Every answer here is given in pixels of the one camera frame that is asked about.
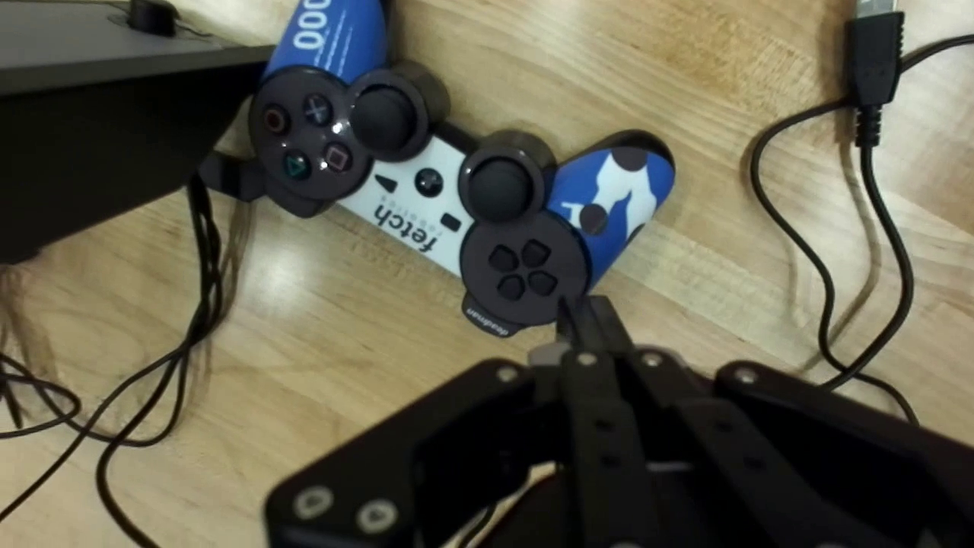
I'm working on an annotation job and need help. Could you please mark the blue game controller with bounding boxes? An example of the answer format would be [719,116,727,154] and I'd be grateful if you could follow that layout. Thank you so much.
[251,0,676,339]

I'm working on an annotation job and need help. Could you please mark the black USB cable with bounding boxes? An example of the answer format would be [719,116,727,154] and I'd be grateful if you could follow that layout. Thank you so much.
[747,0,974,426]

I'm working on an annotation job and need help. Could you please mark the black speaker cable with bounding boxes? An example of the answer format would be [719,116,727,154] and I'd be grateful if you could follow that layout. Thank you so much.
[0,169,227,548]

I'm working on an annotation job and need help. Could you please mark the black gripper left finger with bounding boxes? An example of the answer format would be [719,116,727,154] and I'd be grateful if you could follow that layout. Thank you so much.
[266,294,651,548]

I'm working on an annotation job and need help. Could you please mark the left black desktop speaker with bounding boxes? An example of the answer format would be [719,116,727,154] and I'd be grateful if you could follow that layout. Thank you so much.
[0,0,272,265]

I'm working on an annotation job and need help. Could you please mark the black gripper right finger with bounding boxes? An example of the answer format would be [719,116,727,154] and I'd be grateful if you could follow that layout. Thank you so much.
[582,294,974,548]

